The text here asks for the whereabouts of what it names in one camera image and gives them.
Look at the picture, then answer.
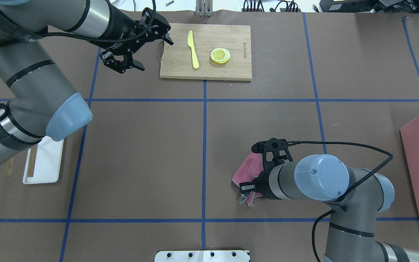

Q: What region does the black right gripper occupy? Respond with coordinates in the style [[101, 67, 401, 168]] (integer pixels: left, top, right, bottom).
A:
[[239, 175, 272, 199]]

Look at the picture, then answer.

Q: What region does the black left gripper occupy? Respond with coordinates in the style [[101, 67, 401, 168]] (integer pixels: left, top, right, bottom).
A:
[[100, 8, 173, 74]]

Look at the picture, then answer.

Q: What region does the pink wiping cloth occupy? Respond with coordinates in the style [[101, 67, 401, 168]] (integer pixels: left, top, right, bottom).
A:
[[232, 153, 263, 207]]

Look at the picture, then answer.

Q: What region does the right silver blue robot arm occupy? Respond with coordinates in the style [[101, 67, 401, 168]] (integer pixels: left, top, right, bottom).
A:
[[232, 153, 419, 262]]

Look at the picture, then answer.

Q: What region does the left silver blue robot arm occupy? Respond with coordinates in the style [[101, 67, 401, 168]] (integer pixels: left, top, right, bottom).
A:
[[0, 0, 173, 165]]

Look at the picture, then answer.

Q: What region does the yellow plastic knife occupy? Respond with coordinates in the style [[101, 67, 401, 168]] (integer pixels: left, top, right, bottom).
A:
[[187, 30, 200, 70]]

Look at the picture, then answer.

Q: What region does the bamboo cutting board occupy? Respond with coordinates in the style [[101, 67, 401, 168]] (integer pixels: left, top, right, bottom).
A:
[[160, 23, 252, 82]]

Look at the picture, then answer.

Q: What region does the yellow lemon slice toy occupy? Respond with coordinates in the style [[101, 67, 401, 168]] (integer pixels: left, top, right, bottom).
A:
[[210, 48, 231, 64]]

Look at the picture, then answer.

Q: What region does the white towel rack tray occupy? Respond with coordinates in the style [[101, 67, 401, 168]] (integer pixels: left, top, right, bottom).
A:
[[22, 136, 64, 185]]

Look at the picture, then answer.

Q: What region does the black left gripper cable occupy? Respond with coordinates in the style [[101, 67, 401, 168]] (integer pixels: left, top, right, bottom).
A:
[[0, 0, 157, 55]]

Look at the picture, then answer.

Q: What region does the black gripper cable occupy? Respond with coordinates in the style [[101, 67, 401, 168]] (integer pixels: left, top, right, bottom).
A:
[[0, 0, 157, 55], [286, 140, 394, 262]]

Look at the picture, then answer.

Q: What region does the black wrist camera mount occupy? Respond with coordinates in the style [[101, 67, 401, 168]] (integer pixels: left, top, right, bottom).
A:
[[251, 138, 295, 171]]

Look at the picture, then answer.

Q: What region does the aluminium frame post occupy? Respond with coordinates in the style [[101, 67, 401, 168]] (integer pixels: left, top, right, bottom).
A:
[[195, 0, 214, 17]]

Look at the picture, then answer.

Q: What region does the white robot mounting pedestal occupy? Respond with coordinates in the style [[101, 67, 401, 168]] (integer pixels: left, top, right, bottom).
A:
[[154, 250, 251, 262]]

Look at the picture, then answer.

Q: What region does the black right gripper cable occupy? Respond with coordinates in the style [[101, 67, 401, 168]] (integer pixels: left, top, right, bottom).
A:
[[286, 140, 394, 262]]

